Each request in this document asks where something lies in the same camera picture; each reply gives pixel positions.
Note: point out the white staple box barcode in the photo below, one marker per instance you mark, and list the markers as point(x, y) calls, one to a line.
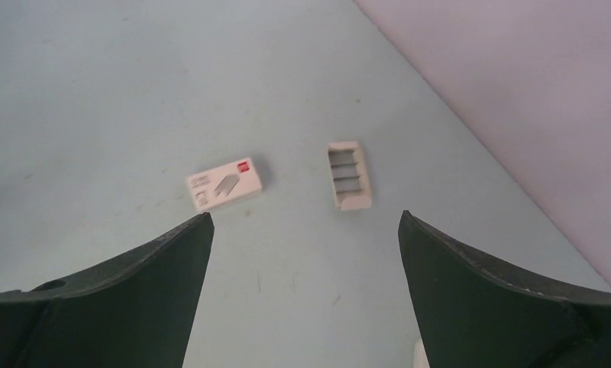
point(349, 176)

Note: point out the grey white stapler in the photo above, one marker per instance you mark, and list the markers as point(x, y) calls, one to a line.
point(420, 359)

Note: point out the small white staple box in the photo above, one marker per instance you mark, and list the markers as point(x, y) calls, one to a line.
point(224, 185)

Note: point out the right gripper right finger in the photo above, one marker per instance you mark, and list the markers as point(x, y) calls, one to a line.
point(476, 310)

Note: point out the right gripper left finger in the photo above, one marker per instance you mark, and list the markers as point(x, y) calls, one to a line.
point(133, 310)

